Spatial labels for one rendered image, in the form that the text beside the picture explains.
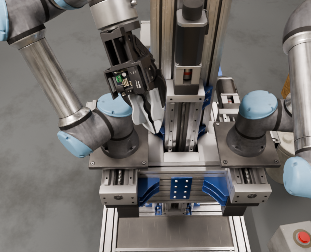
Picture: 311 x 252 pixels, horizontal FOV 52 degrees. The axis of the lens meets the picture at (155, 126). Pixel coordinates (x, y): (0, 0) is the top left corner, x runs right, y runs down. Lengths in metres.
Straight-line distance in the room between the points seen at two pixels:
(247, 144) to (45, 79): 0.73
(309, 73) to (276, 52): 2.99
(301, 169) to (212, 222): 1.41
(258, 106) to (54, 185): 1.73
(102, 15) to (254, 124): 0.73
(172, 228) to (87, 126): 1.11
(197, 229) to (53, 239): 0.93
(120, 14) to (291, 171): 0.42
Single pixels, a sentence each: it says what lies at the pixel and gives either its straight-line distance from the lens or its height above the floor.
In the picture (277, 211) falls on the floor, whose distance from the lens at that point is 2.40.
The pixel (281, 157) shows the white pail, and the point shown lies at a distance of 2.31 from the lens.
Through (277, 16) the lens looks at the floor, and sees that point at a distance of 4.39.
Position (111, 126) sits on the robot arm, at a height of 1.23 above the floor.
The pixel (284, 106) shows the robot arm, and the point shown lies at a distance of 1.15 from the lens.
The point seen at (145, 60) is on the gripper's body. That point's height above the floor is 1.68.
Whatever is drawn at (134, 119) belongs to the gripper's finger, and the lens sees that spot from 0.59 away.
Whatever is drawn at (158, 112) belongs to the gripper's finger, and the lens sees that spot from 0.60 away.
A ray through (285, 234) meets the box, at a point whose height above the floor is 0.93.
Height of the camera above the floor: 2.01
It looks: 48 degrees down
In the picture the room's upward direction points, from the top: straight up
